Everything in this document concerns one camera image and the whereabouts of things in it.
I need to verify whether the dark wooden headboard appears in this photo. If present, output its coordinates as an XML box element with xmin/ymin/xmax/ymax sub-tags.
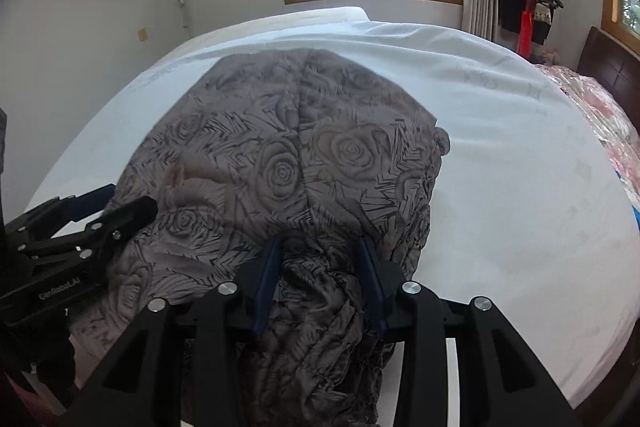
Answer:
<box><xmin>576</xmin><ymin>26</ymin><xmax>640</xmax><ymax>132</ymax></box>

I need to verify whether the red hanging item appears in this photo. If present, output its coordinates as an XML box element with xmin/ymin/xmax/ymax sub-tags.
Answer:
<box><xmin>517</xmin><ymin>0</ymin><xmax>534</xmax><ymax>58</ymax></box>

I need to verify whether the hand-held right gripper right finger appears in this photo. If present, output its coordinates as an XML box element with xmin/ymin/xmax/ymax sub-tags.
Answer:
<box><xmin>355</xmin><ymin>237</ymin><xmax>582</xmax><ymax>427</ymax></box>

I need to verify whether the pink floral quilt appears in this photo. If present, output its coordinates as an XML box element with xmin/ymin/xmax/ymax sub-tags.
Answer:
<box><xmin>532</xmin><ymin>49</ymin><xmax>640</xmax><ymax>204</ymax></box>

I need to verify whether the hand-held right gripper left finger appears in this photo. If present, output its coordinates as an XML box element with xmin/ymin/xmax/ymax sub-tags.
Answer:
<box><xmin>62</xmin><ymin>236</ymin><xmax>283</xmax><ymax>427</ymax></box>

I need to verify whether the bed with white sheet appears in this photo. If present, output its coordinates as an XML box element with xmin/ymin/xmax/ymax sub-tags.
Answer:
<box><xmin>30</xmin><ymin>6</ymin><xmax>640</xmax><ymax>408</ymax></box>

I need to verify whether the grey rose-print quilted jacket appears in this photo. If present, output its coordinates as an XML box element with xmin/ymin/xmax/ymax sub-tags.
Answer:
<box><xmin>67</xmin><ymin>48</ymin><xmax>452</xmax><ymax>425</ymax></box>

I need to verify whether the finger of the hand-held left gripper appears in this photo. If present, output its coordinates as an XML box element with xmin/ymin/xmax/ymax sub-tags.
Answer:
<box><xmin>4</xmin><ymin>184</ymin><xmax>117</xmax><ymax>240</ymax></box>
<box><xmin>20</xmin><ymin>195</ymin><xmax>159</xmax><ymax>260</ymax></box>

